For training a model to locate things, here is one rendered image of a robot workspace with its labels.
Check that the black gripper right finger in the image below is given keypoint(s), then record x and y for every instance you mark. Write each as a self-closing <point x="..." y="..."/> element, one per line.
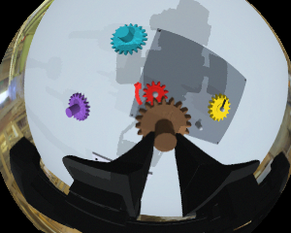
<point x="201" y="177"/>

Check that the brown gear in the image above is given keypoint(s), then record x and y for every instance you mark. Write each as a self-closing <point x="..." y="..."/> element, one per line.
<point x="165" y="120"/>

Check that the red curved arrow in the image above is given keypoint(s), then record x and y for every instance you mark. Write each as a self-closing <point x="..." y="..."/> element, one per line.
<point x="137" y="87"/>

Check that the purple gear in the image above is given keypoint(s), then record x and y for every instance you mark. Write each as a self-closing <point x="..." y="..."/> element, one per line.
<point x="77" y="107"/>

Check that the teal gear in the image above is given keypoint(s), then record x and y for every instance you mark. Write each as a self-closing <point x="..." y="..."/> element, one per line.
<point x="128" y="38"/>

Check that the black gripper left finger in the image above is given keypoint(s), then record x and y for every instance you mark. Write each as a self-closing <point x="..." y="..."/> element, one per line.
<point x="125" y="175"/>

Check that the yellow gear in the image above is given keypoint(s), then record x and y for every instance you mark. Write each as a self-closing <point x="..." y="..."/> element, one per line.
<point x="218" y="101"/>

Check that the red gear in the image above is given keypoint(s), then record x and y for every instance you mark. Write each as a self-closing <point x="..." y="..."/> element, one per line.
<point x="155" y="88"/>

